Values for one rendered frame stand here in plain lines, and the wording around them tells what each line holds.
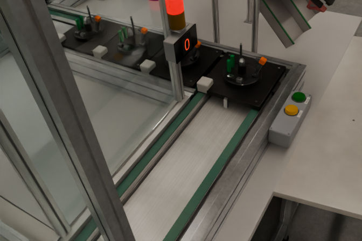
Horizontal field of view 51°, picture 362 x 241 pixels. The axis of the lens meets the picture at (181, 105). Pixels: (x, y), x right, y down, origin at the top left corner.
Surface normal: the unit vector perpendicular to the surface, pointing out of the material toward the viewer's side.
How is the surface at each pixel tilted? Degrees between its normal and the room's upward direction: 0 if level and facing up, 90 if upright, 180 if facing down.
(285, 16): 45
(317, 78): 0
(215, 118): 0
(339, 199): 0
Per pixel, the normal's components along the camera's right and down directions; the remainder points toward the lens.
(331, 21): -0.11, -0.73
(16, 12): 0.84, 0.29
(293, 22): 0.45, -0.24
